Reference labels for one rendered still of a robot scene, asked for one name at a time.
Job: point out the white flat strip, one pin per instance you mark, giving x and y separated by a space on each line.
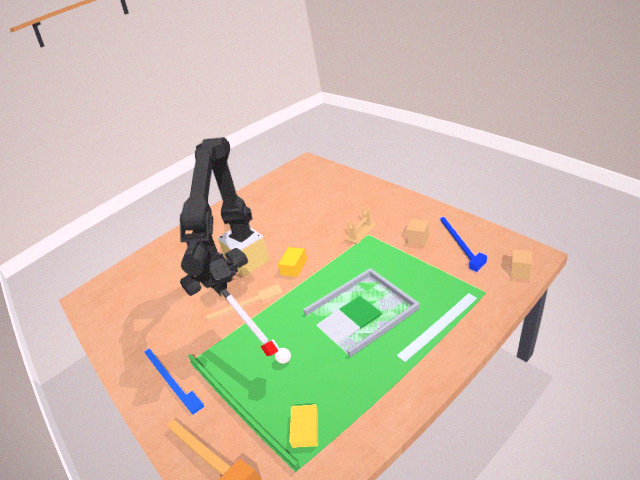
429 334

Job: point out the green flat mat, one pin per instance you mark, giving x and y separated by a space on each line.
319 371

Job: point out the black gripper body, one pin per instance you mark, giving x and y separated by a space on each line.
192 285

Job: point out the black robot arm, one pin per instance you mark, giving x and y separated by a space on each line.
197 214

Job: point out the white golf ball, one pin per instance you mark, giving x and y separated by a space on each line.
283 355

